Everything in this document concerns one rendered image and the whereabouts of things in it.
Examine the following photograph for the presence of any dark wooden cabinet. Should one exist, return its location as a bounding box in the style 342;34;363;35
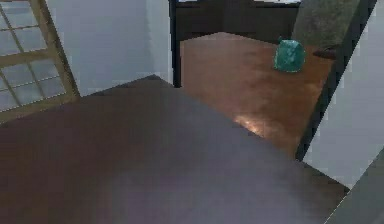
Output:
175;0;302;44

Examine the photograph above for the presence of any teal lumpy object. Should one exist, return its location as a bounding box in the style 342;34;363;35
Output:
273;36;306;74

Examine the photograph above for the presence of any tan framed window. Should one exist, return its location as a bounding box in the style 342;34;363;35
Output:
0;0;81;124

